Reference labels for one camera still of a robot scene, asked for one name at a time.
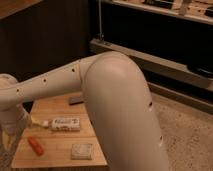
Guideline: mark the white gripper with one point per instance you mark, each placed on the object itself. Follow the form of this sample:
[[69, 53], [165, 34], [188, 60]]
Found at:
[[13, 120]]

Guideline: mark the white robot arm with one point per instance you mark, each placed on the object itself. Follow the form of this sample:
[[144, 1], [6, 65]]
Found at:
[[117, 99]]

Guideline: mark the white sponge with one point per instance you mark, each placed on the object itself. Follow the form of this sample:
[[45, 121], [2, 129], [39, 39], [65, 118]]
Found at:
[[82, 151]]

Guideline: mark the wooden table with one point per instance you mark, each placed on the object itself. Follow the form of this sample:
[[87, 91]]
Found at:
[[57, 145]]

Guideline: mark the white plastic bottle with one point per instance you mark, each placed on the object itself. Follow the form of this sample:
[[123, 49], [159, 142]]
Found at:
[[63, 124]]

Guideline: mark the dark small block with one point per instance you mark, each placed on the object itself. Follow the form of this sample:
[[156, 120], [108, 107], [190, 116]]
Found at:
[[75, 100]]

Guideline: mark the metal pole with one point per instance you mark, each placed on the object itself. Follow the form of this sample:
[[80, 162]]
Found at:
[[101, 35]]

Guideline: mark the wooden bench beam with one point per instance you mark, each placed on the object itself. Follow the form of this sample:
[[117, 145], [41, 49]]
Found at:
[[156, 65]]

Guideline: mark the wall shelf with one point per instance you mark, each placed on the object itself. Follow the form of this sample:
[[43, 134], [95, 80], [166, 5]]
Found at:
[[200, 11]]

